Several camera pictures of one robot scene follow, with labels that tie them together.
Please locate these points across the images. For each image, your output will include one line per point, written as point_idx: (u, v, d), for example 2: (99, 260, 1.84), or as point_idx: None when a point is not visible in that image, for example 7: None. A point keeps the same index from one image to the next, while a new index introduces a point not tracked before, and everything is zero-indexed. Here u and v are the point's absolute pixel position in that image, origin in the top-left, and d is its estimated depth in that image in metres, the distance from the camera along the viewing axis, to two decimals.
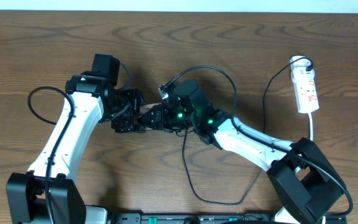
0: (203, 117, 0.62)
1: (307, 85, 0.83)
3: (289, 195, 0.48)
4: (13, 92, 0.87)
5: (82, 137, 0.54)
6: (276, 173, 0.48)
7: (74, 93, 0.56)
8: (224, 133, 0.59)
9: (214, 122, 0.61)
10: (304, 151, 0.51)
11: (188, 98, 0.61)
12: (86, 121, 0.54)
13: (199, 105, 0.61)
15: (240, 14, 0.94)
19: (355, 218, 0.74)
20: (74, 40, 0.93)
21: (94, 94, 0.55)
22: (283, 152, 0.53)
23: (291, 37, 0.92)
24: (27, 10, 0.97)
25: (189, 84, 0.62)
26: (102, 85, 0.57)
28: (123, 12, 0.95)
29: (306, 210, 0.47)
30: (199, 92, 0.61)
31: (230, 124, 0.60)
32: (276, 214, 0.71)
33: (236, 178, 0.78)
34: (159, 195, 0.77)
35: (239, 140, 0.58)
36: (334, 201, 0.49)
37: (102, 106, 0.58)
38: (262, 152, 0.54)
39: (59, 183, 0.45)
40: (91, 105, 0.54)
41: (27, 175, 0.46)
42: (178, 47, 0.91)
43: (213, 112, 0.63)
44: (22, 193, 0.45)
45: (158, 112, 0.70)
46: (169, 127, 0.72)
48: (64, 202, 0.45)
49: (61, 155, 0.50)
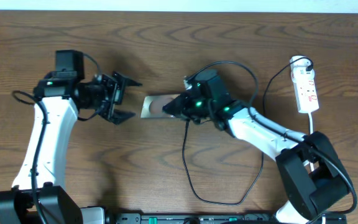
0: (220, 104, 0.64)
1: (307, 85, 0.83)
3: (295, 183, 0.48)
4: (14, 92, 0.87)
5: (62, 140, 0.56)
6: (284, 160, 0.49)
7: (43, 98, 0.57)
8: (238, 121, 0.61)
9: (230, 110, 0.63)
10: (317, 144, 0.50)
11: (207, 86, 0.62)
12: (61, 124, 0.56)
13: (216, 94, 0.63)
15: (240, 14, 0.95)
19: (355, 218, 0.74)
20: (74, 40, 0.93)
21: (63, 96, 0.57)
22: (294, 142, 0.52)
23: (291, 37, 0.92)
24: (28, 10, 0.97)
25: (209, 72, 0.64)
26: (69, 87, 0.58)
28: (123, 12, 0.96)
29: (309, 201, 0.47)
30: (217, 79, 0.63)
31: (246, 112, 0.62)
32: (278, 211, 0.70)
33: (236, 178, 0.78)
34: (159, 195, 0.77)
35: (253, 128, 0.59)
36: (339, 198, 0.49)
37: (75, 106, 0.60)
38: (273, 140, 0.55)
39: (48, 191, 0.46)
40: (63, 109, 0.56)
41: (12, 191, 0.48)
42: (178, 47, 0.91)
43: (230, 101, 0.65)
44: (10, 210, 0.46)
45: (179, 100, 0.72)
46: (188, 116, 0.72)
48: (56, 210, 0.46)
49: (43, 164, 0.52)
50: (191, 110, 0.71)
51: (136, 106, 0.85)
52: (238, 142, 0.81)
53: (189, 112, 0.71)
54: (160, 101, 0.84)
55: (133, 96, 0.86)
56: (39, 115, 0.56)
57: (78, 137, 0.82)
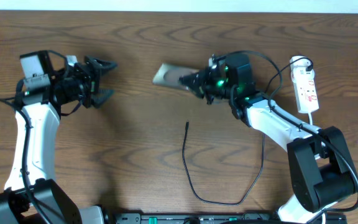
0: (243, 93, 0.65)
1: (307, 85, 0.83)
3: (302, 173, 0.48)
4: (13, 92, 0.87)
5: (48, 141, 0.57)
6: (296, 148, 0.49)
7: (25, 106, 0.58)
8: (256, 110, 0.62)
9: (250, 100, 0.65)
10: (330, 137, 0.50)
11: (237, 71, 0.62)
12: (45, 127, 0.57)
13: (243, 81, 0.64)
15: (240, 14, 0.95)
19: (355, 218, 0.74)
20: (74, 40, 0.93)
21: (43, 102, 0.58)
22: (308, 133, 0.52)
23: (291, 38, 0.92)
24: (28, 10, 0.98)
25: (240, 55, 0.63)
26: (48, 94, 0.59)
28: (123, 12, 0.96)
29: (313, 193, 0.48)
30: (248, 67, 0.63)
31: (265, 104, 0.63)
32: (279, 208, 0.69)
33: (236, 178, 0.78)
34: (159, 195, 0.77)
35: (270, 117, 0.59)
36: (344, 195, 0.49)
37: (55, 111, 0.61)
38: (288, 129, 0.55)
39: (41, 186, 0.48)
40: (43, 112, 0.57)
41: (5, 192, 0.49)
42: (179, 47, 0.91)
43: (253, 91, 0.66)
44: (7, 210, 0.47)
45: (203, 73, 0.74)
46: (204, 92, 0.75)
48: (52, 202, 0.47)
49: (33, 164, 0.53)
50: (209, 88, 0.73)
51: (136, 106, 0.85)
52: (238, 142, 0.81)
53: (208, 90, 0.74)
54: (178, 71, 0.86)
55: (133, 96, 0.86)
56: (22, 122, 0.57)
57: (78, 137, 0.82)
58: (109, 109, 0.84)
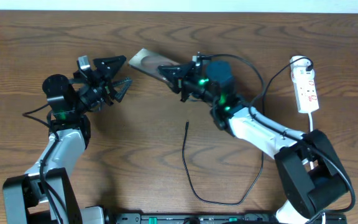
0: (224, 102, 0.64)
1: (307, 85, 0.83)
3: (294, 182, 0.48)
4: (13, 91, 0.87)
5: (71, 156, 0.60)
6: (283, 158, 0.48)
7: (59, 130, 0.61)
8: (238, 119, 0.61)
9: (231, 109, 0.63)
10: (316, 142, 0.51)
11: (219, 84, 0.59)
12: (72, 142, 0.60)
13: (225, 93, 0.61)
15: (239, 14, 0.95)
19: (355, 218, 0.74)
20: (74, 40, 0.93)
21: (74, 127, 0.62)
22: (293, 140, 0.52)
23: (291, 37, 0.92)
24: (29, 10, 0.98)
25: (222, 66, 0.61)
26: (80, 124, 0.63)
28: (123, 12, 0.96)
29: (307, 200, 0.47)
30: (230, 80, 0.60)
31: (247, 111, 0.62)
32: (278, 211, 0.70)
33: (236, 178, 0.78)
34: (159, 195, 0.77)
35: (252, 127, 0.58)
36: (337, 196, 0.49)
37: (84, 141, 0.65)
38: (273, 139, 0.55)
39: (54, 173, 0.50)
40: (73, 130, 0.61)
41: (23, 175, 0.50)
42: (178, 46, 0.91)
43: (233, 99, 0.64)
44: (18, 193, 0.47)
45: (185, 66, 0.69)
46: (182, 88, 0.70)
48: (61, 189, 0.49)
49: (52, 160, 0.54)
50: (188, 84, 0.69)
51: (136, 106, 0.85)
52: (238, 142, 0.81)
53: (186, 86, 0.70)
54: (161, 60, 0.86)
55: (133, 96, 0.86)
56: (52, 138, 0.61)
57: None
58: (109, 109, 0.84)
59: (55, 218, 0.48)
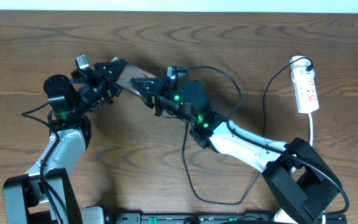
0: (202, 120, 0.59)
1: (307, 85, 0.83)
3: (286, 195, 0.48)
4: (13, 91, 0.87)
5: (71, 156, 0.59)
6: (271, 175, 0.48)
7: (59, 131, 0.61)
8: (219, 136, 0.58)
9: (210, 126, 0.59)
10: (299, 152, 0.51)
11: (194, 107, 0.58)
12: (71, 142, 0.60)
13: (201, 112, 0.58)
15: (239, 14, 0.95)
19: (355, 218, 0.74)
20: (74, 40, 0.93)
21: (75, 128, 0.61)
22: (277, 154, 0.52)
23: (291, 37, 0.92)
24: (29, 10, 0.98)
25: (194, 88, 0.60)
26: (81, 124, 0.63)
28: (123, 12, 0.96)
29: (302, 210, 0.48)
30: (204, 100, 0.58)
31: (225, 126, 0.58)
32: (275, 214, 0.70)
33: (236, 178, 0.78)
34: (159, 195, 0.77)
35: (235, 143, 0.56)
36: (330, 199, 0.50)
37: (84, 142, 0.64)
38: (257, 154, 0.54)
39: (53, 173, 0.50)
40: (71, 131, 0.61)
41: (24, 175, 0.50)
42: (178, 47, 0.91)
43: (211, 114, 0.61)
44: (18, 192, 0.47)
45: (160, 81, 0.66)
46: (155, 103, 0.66)
48: (61, 190, 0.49)
49: (52, 160, 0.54)
50: (163, 99, 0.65)
51: (136, 106, 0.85)
52: None
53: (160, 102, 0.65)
54: (133, 70, 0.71)
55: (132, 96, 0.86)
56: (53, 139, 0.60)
57: None
58: (109, 109, 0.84)
59: (56, 218, 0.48)
